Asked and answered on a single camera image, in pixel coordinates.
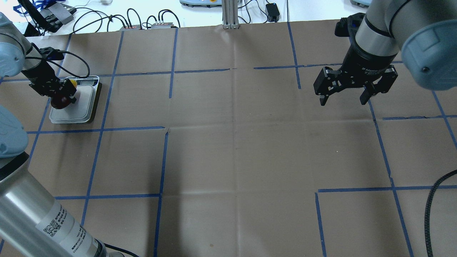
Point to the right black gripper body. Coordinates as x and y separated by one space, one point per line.
364 60

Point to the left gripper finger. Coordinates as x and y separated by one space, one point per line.
69 88
61 100

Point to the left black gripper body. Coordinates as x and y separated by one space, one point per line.
40 76

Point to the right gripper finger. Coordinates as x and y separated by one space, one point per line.
324 96
370 90

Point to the red yellow mango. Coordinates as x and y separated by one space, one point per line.
58 91

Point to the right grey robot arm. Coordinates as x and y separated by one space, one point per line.
422 31

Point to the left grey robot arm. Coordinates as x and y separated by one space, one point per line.
32 220

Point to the white digital kitchen scale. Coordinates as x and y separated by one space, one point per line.
87 94

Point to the black power adapter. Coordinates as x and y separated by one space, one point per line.
272 12

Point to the aluminium frame post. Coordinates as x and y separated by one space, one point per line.
230 14

